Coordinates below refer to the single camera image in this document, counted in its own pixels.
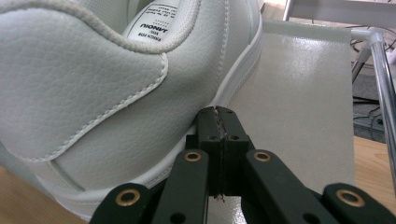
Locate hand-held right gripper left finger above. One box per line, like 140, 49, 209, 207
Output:
185, 106, 224, 197

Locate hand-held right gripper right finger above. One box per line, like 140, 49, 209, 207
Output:
216, 105, 255, 198

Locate metal shoe rack grey shelves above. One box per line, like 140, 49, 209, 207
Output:
206, 20, 396, 224

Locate white sneaker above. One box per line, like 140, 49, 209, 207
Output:
0, 0, 264, 222

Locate white desk frame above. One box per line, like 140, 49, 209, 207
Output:
282, 0, 396, 30

